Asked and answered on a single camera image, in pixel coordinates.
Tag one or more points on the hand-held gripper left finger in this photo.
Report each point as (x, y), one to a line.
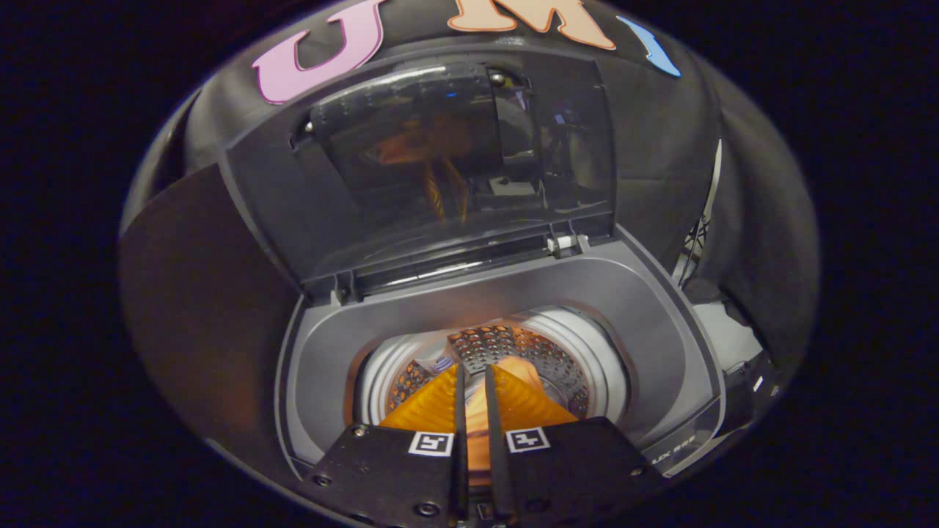
(461, 440)

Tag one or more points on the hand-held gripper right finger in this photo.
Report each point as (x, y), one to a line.
(493, 440)

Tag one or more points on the orange polo shirt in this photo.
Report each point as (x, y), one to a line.
(477, 433)

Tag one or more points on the dark washing machine lid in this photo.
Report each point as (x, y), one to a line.
(293, 205)

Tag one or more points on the black box with white label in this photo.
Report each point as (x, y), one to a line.
(741, 396)

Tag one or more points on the black light stand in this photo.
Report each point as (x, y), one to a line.
(695, 242)

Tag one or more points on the grey and white cabinet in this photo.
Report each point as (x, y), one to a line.
(198, 308)

